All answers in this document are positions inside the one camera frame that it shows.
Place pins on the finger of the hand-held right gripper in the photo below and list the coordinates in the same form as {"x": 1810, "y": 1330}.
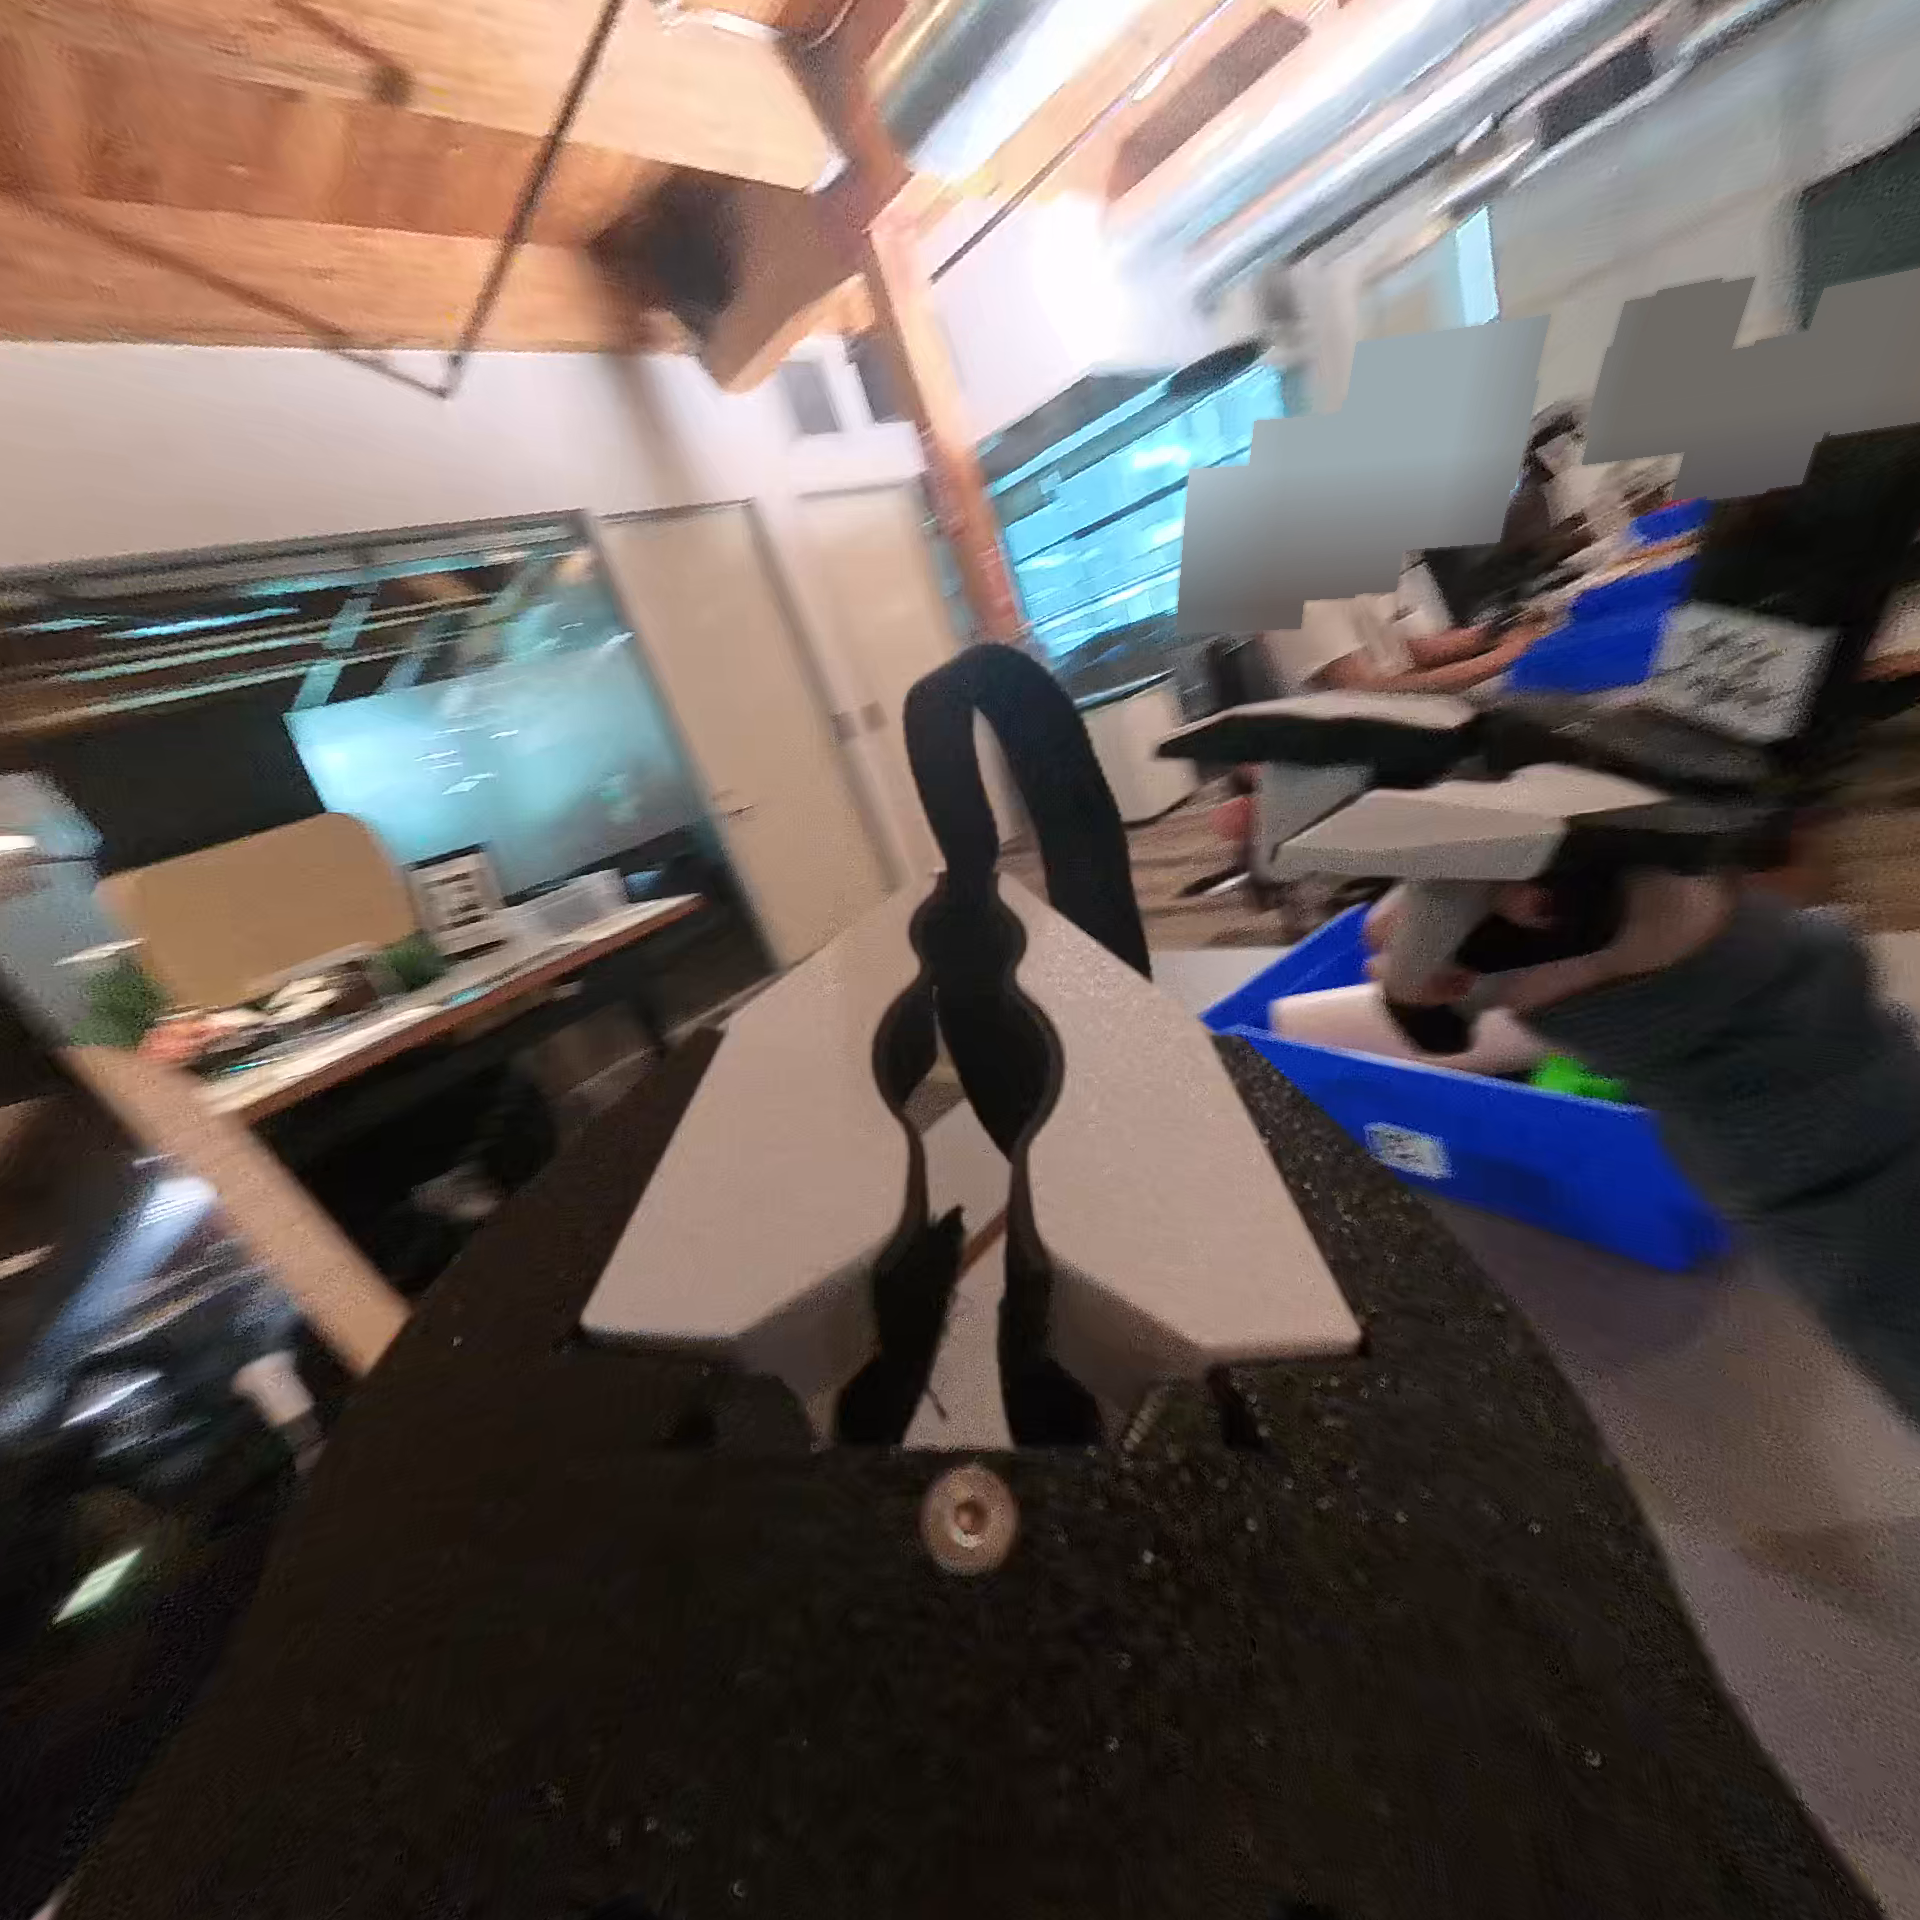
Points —
{"x": 1349, "y": 715}
{"x": 1426, "y": 839}

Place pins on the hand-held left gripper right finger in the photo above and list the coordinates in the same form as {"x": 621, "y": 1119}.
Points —
{"x": 1186, "y": 1200}

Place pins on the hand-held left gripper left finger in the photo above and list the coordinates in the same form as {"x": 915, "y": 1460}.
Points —
{"x": 780, "y": 1186}

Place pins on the blue bin with white label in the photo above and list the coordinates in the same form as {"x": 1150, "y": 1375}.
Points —
{"x": 1501, "y": 1155}

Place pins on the white rounded object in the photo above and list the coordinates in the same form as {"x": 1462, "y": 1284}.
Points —
{"x": 1396, "y": 1028}

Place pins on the person's right hand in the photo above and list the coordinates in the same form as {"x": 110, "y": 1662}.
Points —
{"x": 1530, "y": 918}

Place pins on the blue plastic bin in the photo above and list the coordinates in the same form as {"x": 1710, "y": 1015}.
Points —
{"x": 1606, "y": 629}

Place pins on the white recycling cabinet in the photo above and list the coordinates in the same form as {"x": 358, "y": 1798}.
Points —
{"x": 1132, "y": 751}

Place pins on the green toy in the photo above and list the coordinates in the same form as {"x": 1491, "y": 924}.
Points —
{"x": 1575, "y": 1080}

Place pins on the large paned window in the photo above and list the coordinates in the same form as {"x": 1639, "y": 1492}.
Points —
{"x": 1126, "y": 510}

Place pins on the grey desk with wood edge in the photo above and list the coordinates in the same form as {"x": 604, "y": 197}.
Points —
{"x": 495, "y": 984}

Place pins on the clear plastic container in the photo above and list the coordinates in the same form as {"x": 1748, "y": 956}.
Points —
{"x": 570, "y": 904}

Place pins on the framed printed tag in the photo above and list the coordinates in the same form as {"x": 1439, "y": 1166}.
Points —
{"x": 455, "y": 896}

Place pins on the small green plant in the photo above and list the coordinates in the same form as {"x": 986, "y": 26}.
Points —
{"x": 407, "y": 962}
{"x": 121, "y": 1005}

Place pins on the white door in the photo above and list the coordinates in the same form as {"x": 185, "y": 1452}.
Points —
{"x": 691, "y": 722}
{"x": 879, "y": 646}

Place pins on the glass room window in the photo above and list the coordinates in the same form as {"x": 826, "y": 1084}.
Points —
{"x": 495, "y": 722}

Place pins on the wooden support post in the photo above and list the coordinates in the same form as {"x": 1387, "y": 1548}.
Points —
{"x": 962, "y": 495}

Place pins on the white wall vent grille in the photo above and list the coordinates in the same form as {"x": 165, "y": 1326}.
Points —
{"x": 810, "y": 399}

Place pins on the large silver ventilation duct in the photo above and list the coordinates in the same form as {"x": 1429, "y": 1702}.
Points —
{"x": 962, "y": 77}

